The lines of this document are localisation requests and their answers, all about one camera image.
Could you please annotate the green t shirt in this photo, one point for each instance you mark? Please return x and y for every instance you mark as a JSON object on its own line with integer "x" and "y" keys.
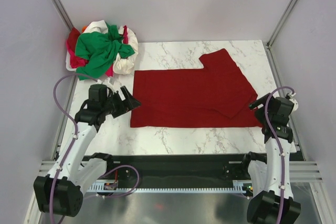
{"x": 100, "y": 51}

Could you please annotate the cream white t shirt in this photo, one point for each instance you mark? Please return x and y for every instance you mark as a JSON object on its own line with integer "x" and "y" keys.
{"x": 120, "y": 66}

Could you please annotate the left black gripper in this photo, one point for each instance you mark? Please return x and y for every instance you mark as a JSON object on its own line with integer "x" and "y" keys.
{"x": 125, "y": 105}

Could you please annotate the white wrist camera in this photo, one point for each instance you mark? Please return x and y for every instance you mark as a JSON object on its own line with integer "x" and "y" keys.
{"x": 109, "y": 81}
{"x": 291, "y": 97}

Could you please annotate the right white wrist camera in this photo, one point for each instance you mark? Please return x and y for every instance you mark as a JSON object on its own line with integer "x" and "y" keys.
{"x": 291, "y": 97}

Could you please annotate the dark red t shirt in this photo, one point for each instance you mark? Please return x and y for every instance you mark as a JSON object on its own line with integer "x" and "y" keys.
{"x": 217, "y": 95}

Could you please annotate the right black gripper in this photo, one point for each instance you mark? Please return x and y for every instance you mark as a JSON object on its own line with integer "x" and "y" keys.
{"x": 258, "y": 112}

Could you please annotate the pink magenta t shirt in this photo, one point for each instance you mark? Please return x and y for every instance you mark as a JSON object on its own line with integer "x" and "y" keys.
{"x": 73, "y": 62}

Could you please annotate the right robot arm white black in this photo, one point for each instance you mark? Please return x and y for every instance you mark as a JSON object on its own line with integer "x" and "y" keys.
{"x": 272, "y": 200}

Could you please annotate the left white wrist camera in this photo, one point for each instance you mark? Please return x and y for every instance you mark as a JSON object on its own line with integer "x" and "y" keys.
{"x": 109, "y": 81}

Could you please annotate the right aluminium frame post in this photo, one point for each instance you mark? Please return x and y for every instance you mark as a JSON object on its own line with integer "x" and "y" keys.
{"x": 287, "y": 12}

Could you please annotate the white slotted cable duct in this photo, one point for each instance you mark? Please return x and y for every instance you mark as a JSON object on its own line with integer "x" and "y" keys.
{"x": 105, "y": 186}

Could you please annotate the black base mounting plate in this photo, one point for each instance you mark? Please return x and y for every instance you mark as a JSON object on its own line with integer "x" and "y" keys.
{"x": 178, "y": 170}

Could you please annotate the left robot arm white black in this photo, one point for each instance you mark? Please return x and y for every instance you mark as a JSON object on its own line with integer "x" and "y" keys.
{"x": 61, "y": 191}

